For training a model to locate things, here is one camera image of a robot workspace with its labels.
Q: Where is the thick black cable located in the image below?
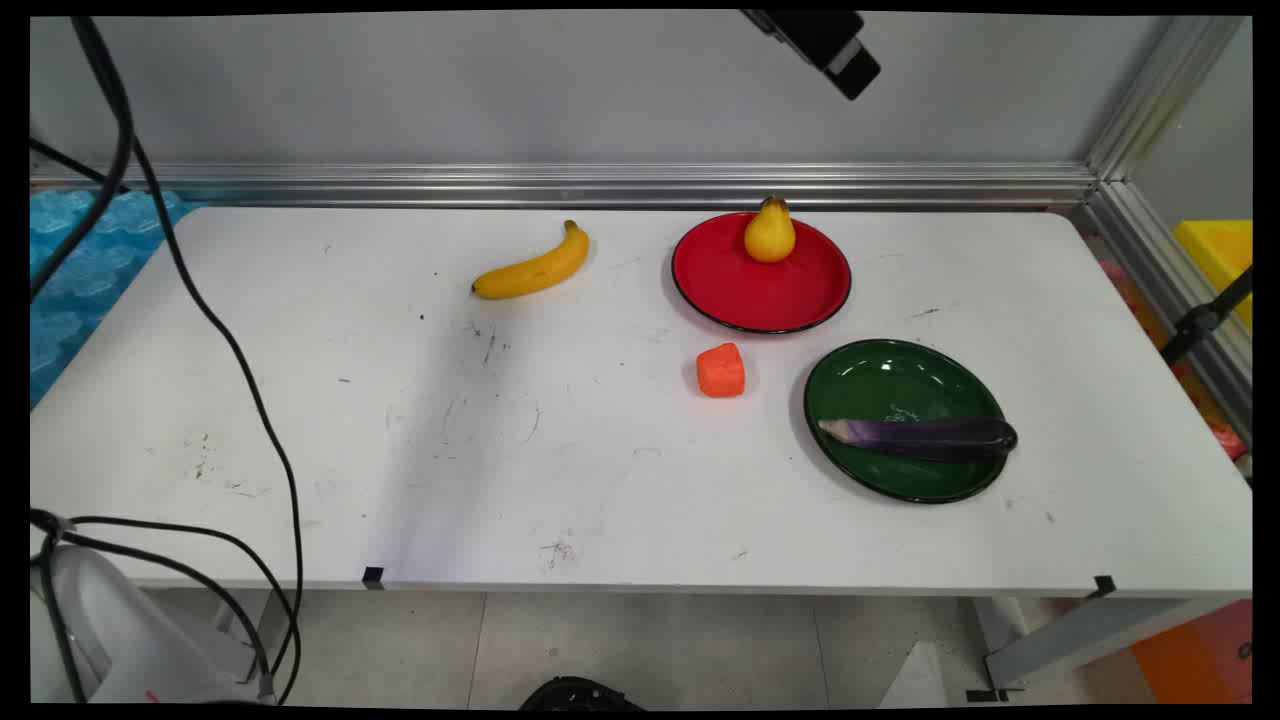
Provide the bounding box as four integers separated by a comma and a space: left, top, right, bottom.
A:
30, 15, 136, 299

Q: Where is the black round object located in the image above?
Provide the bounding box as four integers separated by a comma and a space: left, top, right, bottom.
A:
518, 677, 646, 712

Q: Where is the thin black cable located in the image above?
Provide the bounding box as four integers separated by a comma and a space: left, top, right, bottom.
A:
128, 135, 305, 705

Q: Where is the orange box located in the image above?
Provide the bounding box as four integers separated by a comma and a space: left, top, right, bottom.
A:
1130, 600, 1253, 705

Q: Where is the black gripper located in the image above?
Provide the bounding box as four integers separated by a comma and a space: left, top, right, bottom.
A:
740, 10, 883, 102

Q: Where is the aluminium frame post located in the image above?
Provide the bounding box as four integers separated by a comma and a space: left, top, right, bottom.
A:
1085, 15, 1253, 441

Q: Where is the yellow pear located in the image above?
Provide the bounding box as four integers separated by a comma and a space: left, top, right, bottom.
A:
743, 196, 798, 264

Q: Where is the dark purple eggplant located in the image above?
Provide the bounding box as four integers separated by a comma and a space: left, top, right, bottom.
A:
818, 418, 1019, 463

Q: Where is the red enamel plate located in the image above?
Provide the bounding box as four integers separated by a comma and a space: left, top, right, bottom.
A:
671, 211, 853, 335

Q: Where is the orange carrot chunk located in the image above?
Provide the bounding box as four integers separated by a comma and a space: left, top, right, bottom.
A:
696, 343, 747, 399

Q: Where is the green enamel plate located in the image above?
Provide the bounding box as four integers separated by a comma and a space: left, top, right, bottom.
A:
803, 339, 1011, 505

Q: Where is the looped black cable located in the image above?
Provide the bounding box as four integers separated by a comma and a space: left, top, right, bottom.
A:
30, 508, 281, 701

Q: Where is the yellow plastic box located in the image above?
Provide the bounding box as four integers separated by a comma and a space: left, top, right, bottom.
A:
1173, 219, 1253, 331

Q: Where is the aluminium frame rail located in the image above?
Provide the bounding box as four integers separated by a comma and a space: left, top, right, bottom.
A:
30, 162, 1099, 210

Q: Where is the grey table leg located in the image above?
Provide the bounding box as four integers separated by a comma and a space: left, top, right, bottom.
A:
968, 596, 1216, 701

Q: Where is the blue bubble wrap mat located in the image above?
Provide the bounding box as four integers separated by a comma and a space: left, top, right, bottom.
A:
30, 189, 206, 406

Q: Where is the yellow banana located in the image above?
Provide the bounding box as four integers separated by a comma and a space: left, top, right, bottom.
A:
471, 220, 591, 301

